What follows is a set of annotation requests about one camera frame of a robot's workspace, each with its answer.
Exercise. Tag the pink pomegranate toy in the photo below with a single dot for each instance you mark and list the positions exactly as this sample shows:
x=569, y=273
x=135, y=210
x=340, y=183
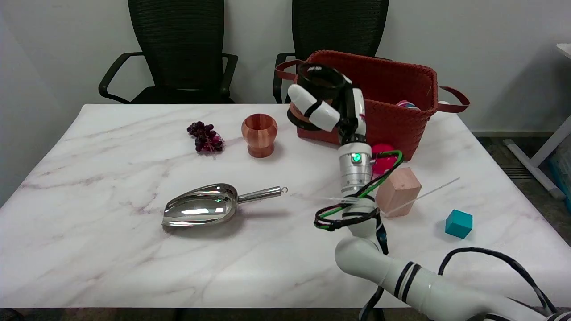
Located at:
x=383, y=160

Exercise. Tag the black office chair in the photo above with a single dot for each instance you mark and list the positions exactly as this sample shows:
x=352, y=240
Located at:
x=178, y=49
x=339, y=26

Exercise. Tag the shiny metal scoop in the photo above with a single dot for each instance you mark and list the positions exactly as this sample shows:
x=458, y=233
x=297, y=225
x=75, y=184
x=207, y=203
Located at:
x=200, y=209

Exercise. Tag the dark purple grape bunch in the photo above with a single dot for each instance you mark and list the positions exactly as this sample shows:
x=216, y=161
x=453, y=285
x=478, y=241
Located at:
x=206, y=137

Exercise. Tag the brown woven storage basket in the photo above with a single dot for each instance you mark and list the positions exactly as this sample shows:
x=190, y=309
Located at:
x=392, y=84

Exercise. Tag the clear plastic zip tie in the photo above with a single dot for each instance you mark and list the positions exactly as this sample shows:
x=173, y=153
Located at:
x=424, y=195

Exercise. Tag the light wooden block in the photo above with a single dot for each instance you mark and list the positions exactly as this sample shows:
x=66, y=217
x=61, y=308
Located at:
x=397, y=191

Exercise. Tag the striped wooden cup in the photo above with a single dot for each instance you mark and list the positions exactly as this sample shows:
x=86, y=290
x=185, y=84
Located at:
x=259, y=133

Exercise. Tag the pink and white item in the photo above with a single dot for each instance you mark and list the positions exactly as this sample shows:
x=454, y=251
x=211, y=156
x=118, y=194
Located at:
x=407, y=105

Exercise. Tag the teal cube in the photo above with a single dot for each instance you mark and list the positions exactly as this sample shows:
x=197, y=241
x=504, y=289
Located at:
x=458, y=224

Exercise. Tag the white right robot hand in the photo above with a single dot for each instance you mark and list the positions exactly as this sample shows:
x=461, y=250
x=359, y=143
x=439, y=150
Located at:
x=353, y=111

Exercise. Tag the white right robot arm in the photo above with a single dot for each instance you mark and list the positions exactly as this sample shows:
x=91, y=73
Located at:
x=357, y=169

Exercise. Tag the white desk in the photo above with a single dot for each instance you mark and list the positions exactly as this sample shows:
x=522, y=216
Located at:
x=539, y=154

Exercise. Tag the black pen container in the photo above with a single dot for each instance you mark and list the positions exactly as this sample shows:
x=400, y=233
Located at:
x=319, y=76

